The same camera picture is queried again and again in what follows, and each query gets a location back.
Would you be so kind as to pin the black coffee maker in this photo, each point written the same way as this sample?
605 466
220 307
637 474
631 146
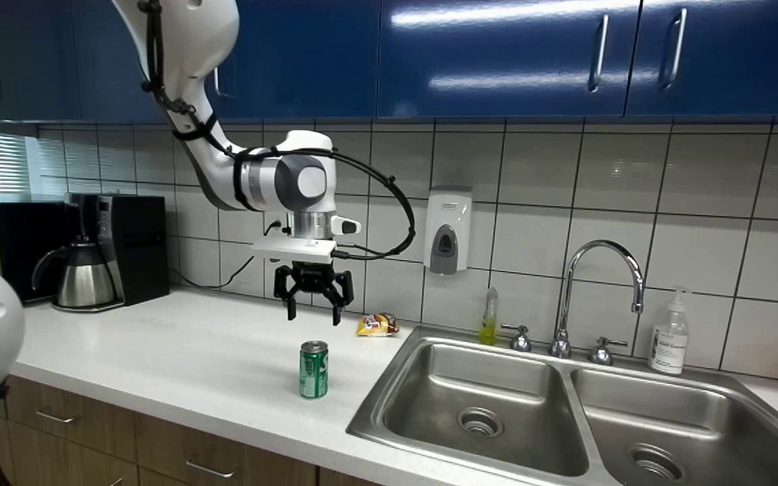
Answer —
134 238

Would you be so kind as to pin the blue upper cabinet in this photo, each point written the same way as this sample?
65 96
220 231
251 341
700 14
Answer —
394 60

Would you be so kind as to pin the white wall soap dispenser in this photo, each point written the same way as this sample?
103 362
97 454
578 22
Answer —
447 242

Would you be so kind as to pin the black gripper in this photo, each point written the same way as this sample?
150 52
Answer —
313 280

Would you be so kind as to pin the stainless steel double sink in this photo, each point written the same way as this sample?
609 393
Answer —
529 418

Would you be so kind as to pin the green dish soap bottle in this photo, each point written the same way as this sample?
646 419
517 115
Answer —
486 330

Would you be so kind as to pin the yellow snack wrapper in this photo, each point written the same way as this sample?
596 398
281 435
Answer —
375 326

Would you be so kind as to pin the steel coffee carafe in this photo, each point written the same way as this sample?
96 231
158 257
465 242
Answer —
84 281

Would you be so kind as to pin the clear soap pump bottle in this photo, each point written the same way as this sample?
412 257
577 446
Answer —
671 338

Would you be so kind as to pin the green soda can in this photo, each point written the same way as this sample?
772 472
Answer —
313 377

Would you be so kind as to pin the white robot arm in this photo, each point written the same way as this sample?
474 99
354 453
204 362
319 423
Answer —
228 153

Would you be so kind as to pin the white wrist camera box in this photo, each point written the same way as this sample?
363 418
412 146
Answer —
294 250

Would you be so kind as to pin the wooden lower cabinet drawers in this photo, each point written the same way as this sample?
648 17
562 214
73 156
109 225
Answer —
61 439

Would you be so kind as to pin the black microwave oven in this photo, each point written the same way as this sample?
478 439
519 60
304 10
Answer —
27 231

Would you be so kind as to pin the chrome kitchen faucet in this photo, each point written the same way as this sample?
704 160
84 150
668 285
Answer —
591 321

